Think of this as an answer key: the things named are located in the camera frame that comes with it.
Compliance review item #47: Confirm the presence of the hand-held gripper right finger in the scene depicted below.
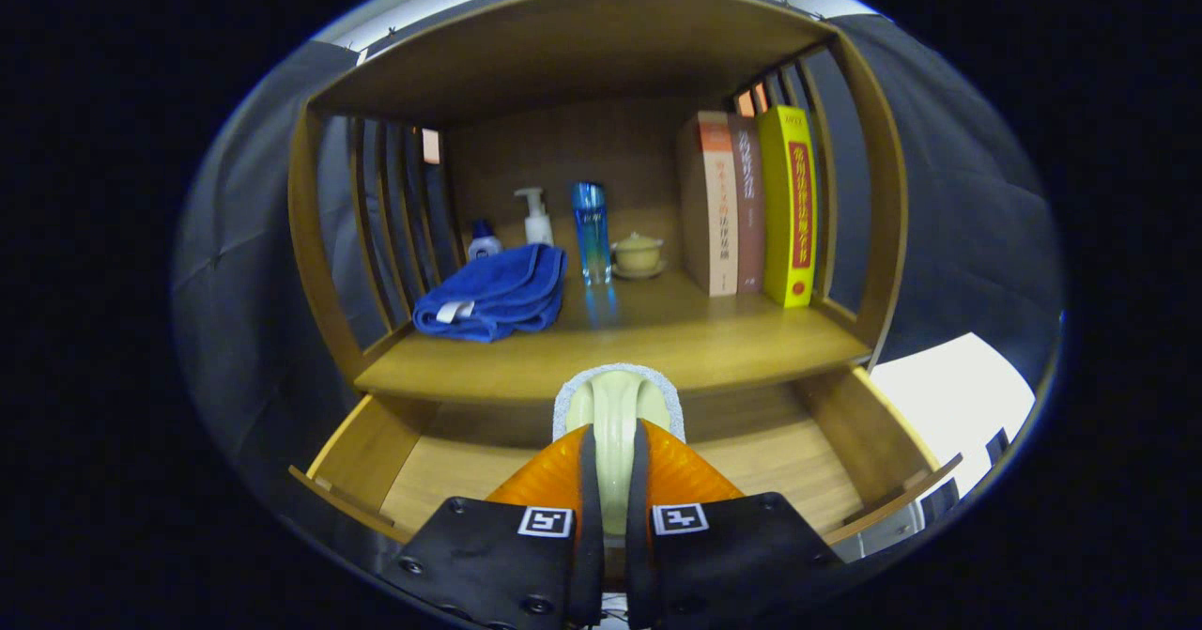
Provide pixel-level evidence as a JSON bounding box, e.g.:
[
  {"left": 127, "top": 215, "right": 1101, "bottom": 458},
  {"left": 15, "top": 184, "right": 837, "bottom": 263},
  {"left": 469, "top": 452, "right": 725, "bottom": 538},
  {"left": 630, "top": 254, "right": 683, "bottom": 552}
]
[{"left": 624, "top": 421, "right": 846, "bottom": 630}]

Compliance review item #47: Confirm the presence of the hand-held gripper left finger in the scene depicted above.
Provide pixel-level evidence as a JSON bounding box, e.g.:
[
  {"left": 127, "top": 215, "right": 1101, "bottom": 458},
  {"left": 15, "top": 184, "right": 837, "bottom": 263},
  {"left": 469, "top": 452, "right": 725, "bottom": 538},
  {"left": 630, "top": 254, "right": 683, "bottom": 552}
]
[{"left": 380, "top": 423, "right": 608, "bottom": 630}]

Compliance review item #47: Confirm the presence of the green-handled scrub brush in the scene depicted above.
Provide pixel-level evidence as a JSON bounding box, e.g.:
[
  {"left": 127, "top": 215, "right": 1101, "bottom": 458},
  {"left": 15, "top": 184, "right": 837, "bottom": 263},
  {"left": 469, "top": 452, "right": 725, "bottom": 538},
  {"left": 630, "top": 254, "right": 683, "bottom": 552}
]
[{"left": 552, "top": 363, "right": 686, "bottom": 537}]

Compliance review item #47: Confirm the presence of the wooden drawer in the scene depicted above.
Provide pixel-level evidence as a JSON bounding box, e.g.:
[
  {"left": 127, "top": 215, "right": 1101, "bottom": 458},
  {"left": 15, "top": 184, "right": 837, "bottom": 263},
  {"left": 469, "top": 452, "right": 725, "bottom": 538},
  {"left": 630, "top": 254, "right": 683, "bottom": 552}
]
[{"left": 288, "top": 367, "right": 963, "bottom": 546}]

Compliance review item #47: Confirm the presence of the wooden countertop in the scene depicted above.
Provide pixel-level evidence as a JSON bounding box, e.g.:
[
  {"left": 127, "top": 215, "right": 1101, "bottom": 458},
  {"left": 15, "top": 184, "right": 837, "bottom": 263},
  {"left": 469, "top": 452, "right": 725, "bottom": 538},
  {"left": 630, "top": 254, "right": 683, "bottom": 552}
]
[{"left": 355, "top": 269, "right": 872, "bottom": 404}]

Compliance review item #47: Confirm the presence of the folded blue towel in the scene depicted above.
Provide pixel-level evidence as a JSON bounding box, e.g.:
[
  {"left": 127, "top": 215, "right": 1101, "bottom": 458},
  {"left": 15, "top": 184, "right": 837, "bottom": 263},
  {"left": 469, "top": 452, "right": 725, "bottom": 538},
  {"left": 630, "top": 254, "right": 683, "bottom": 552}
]
[{"left": 412, "top": 243, "right": 567, "bottom": 344}]

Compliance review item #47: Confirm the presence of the beige lidded tea cup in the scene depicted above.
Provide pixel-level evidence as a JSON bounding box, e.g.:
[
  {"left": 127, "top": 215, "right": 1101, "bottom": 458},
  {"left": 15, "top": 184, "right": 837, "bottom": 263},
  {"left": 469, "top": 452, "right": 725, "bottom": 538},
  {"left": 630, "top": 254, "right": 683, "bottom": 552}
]
[{"left": 610, "top": 232, "right": 669, "bottom": 281}]

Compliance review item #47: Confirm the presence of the tall blue glass bottle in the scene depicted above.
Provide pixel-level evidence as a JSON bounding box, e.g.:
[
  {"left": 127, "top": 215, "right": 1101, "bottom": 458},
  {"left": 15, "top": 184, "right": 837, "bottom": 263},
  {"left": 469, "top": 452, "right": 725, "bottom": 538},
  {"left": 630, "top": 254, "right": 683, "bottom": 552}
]
[{"left": 572, "top": 182, "right": 612, "bottom": 286}]

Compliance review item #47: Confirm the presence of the white pump bottle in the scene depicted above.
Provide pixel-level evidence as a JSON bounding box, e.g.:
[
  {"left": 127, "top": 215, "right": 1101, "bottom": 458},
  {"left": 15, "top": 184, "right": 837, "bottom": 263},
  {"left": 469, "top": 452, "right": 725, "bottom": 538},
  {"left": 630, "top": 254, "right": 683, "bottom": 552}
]
[{"left": 514, "top": 187, "right": 555, "bottom": 246}]

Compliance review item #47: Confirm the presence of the white table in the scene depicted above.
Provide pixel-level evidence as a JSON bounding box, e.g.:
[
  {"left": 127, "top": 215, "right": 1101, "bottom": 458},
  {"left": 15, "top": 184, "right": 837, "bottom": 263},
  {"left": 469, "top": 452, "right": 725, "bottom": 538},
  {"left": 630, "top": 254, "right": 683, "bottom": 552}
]
[{"left": 869, "top": 331, "right": 1036, "bottom": 556}]

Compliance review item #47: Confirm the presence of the brown book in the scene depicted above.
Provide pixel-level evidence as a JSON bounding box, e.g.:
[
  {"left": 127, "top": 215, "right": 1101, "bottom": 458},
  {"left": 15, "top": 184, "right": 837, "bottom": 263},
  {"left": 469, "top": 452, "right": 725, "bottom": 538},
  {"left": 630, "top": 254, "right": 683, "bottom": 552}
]
[{"left": 728, "top": 114, "right": 766, "bottom": 294}]

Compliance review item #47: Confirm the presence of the beige book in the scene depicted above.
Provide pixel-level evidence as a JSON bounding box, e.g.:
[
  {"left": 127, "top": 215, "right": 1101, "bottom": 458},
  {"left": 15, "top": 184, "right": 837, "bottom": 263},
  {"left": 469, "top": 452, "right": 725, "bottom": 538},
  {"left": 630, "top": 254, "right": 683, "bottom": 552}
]
[{"left": 678, "top": 111, "right": 740, "bottom": 298}]

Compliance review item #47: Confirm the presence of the yellow book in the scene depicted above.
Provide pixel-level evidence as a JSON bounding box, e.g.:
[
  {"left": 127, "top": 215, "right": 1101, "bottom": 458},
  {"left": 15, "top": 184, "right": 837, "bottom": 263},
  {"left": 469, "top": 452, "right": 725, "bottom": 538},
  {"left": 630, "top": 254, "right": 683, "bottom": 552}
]
[{"left": 756, "top": 105, "right": 818, "bottom": 309}]

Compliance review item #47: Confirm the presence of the black backdrop cloth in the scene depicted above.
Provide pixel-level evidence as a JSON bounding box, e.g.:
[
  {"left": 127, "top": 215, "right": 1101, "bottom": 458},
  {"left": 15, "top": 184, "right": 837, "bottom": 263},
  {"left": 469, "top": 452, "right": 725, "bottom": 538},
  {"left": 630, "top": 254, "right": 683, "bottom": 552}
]
[{"left": 172, "top": 15, "right": 1067, "bottom": 537}]

